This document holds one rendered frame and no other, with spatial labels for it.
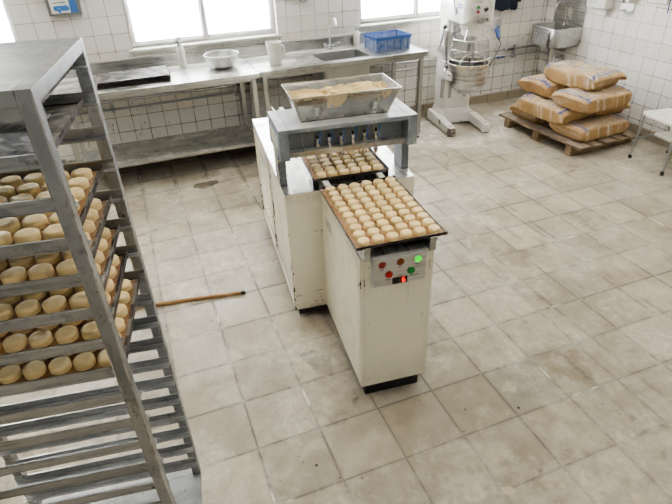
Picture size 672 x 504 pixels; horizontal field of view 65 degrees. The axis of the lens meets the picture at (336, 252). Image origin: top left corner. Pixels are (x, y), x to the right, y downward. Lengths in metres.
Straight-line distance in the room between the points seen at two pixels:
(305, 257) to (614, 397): 1.72
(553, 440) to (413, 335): 0.78
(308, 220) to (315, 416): 1.00
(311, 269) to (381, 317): 0.73
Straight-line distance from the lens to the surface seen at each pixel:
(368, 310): 2.37
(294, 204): 2.79
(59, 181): 1.11
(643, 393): 3.11
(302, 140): 2.75
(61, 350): 1.38
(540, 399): 2.89
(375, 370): 2.64
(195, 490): 2.36
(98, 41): 5.59
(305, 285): 3.07
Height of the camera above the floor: 2.05
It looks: 32 degrees down
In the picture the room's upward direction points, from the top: 2 degrees counter-clockwise
